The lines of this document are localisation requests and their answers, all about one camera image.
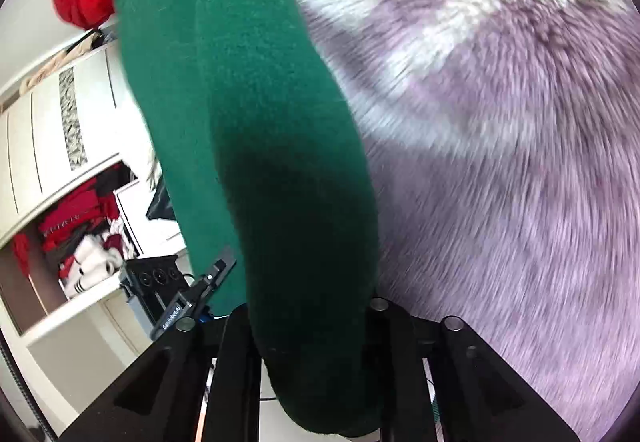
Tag green varsity jacket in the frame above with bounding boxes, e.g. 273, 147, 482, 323
111, 0, 388, 438

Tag white wardrobe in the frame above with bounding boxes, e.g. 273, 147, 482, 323
0, 16, 196, 423

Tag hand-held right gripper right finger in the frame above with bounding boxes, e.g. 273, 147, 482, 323
367, 297, 583, 442

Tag black leather garment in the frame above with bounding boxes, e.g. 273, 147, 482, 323
145, 174, 176, 223

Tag floral plush blanket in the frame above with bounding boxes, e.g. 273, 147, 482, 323
252, 0, 638, 442

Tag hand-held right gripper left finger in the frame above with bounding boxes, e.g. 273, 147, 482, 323
57, 307, 266, 442

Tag pile of folded clothes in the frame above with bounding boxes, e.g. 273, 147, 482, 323
12, 172, 126, 273

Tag white fluffy garment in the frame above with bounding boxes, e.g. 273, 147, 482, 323
60, 234, 126, 300

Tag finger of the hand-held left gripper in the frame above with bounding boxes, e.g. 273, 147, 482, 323
192, 246, 237, 317

